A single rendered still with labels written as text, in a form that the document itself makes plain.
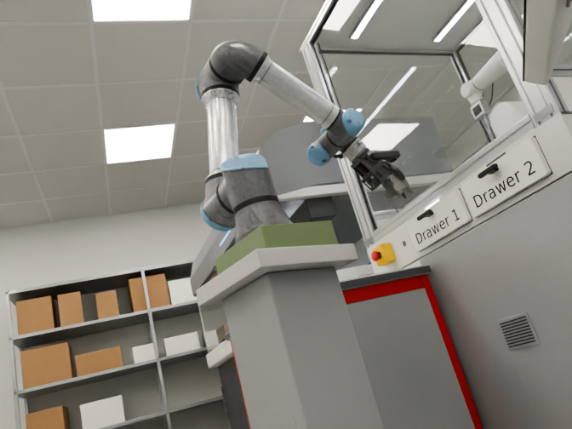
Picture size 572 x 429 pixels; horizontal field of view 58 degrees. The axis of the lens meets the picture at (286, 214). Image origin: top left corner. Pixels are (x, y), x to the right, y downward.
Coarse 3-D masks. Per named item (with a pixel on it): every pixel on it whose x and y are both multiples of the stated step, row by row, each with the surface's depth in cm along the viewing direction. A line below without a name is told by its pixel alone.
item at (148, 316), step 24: (168, 264) 516; (48, 288) 480; (72, 288) 500; (96, 288) 521; (144, 288) 501; (144, 312) 492; (168, 312) 517; (192, 312) 551; (24, 336) 456; (48, 336) 477; (72, 336) 505; (168, 360) 491; (48, 384) 447; (72, 384) 471; (168, 408) 465
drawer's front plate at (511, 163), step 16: (528, 144) 135; (496, 160) 145; (512, 160) 140; (528, 160) 135; (544, 160) 132; (496, 176) 146; (512, 176) 140; (528, 176) 136; (544, 176) 132; (464, 192) 158; (480, 192) 152; (496, 192) 146; (512, 192) 141; (480, 208) 152
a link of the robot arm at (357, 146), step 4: (356, 140) 169; (360, 140) 170; (352, 144) 168; (356, 144) 169; (360, 144) 169; (364, 144) 170; (348, 148) 169; (352, 148) 168; (356, 148) 168; (360, 148) 168; (364, 148) 170; (344, 152) 170; (348, 152) 169; (352, 152) 169; (356, 152) 168; (360, 152) 169; (348, 156) 170; (352, 156) 169; (356, 156) 169; (352, 160) 170
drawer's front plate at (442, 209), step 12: (456, 192) 161; (444, 204) 166; (456, 204) 161; (432, 216) 172; (444, 216) 167; (468, 216) 158; (408, 228) 185; (420, 228) 178; (444, 228) 167; (456, 228) 163; (420, 240) 179; (432, 240) 173
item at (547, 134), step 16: (560, 112) 128; (544, 128) 132; (560, 128) 128; (544, 144) 132; (560, 144) 128; (560, 160) 129; (560, 176) 129; (448, 192) 167; (528, 192) 139; (496, 208) 149; (480, 224) 158; (384, 240) 202; (400, 240) 193; (448, 240) 169; (400, 256) 194; (416, 256) 185
